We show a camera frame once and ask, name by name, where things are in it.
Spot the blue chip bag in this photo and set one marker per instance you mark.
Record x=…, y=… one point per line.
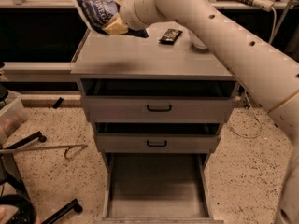
x=97, y=13

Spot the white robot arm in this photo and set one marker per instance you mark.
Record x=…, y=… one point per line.
x=267, y=74

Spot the top grey drawer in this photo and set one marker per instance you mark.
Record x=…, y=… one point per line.
x=157, y=100

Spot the grey drawer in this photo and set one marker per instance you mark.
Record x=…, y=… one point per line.
x=156, y=189
x=157, y=100
x=157, y=137

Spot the grey drawer cabinet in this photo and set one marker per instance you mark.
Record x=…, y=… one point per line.
x=130, y=57

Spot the middle grey drawer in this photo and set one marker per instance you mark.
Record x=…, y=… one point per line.
x=157, y=137

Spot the bottom grey drawer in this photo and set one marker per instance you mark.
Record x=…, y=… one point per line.
x=156, y=189

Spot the black snack packet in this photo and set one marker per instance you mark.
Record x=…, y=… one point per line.
x=170, y=36

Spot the white bowl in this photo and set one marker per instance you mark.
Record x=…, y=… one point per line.
x=197, y=43

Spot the small black floor block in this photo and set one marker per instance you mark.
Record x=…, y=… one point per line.
x=58, y=103

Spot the metal rod with hook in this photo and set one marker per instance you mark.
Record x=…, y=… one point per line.
x=7, y=151

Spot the clear plastic storage box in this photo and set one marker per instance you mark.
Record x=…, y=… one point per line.
x=12, y=115

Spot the black rolling stand base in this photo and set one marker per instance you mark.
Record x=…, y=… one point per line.
x=10, y=173

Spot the grey horizontal rail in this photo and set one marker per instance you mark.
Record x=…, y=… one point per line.
x=37, y=72

